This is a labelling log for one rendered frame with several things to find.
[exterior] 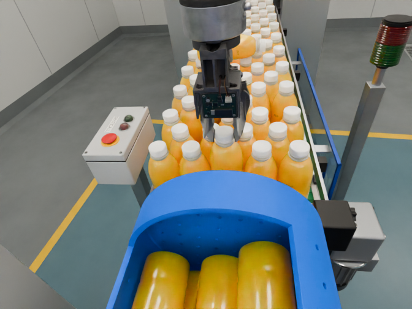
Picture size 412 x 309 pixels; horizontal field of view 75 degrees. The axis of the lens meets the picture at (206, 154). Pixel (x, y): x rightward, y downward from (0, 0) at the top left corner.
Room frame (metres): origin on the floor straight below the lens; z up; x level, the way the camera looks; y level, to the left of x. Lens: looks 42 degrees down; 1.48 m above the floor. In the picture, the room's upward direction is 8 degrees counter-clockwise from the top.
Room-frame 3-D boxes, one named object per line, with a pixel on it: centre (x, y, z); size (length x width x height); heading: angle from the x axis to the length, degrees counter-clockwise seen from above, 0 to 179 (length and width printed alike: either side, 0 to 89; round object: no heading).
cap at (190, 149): (0.44, 0.03, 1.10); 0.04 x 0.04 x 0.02
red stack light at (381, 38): (0.60, -0.46, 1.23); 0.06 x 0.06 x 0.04
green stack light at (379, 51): (0.60, -0.46, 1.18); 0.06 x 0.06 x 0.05
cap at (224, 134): (0.43, -0.04, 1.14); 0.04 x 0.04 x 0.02
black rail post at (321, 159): (0.48, -0.29, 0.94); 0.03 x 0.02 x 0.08; 168
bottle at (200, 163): (0.44, 0.03, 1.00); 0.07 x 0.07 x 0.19
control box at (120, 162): (0.57, 0.21, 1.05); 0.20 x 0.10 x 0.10; 168
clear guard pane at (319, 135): (0.87, -0.43, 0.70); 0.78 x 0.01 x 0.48; 168
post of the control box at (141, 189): (0.57, 0.21, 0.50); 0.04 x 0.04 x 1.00; 78
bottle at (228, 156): (0.43, -0.04, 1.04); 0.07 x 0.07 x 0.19
